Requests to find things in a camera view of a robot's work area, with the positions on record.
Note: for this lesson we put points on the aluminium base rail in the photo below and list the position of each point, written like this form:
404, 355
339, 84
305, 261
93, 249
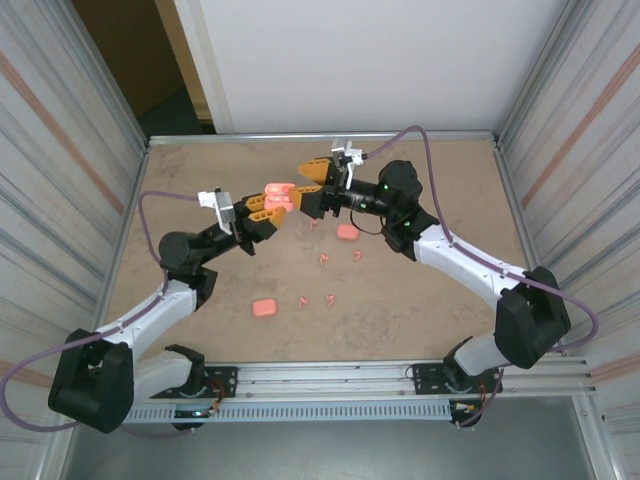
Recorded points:
325, 375

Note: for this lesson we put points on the aluminium table end rail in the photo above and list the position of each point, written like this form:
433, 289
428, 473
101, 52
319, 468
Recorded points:
275, 136

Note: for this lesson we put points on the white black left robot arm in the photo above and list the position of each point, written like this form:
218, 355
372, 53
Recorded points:
170, 300

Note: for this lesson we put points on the pink earbud charging case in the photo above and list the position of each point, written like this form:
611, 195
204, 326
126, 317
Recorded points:
264, 308
346, 233

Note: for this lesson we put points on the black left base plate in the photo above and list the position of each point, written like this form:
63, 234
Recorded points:
225, 375

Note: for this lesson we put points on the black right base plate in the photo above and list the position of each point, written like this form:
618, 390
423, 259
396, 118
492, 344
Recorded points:
425, 375

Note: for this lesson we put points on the aluminium frame post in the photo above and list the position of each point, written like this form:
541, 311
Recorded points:
539, 75
102, 75

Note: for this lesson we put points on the white door frame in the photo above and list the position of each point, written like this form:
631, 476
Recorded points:
202, 50

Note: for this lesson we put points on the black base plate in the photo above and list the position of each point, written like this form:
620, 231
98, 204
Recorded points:
225, 375
425, 375

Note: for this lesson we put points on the aluminium table side rail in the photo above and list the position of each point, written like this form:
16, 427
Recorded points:
140, 165
513, 200

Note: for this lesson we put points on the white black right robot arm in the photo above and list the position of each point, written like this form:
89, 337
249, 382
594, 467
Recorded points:
460, 265

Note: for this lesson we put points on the pink eraser block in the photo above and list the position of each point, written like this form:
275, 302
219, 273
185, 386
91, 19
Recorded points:
277, 190

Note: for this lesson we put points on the brown wooden door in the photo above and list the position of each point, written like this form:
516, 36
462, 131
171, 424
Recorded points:
130, 50

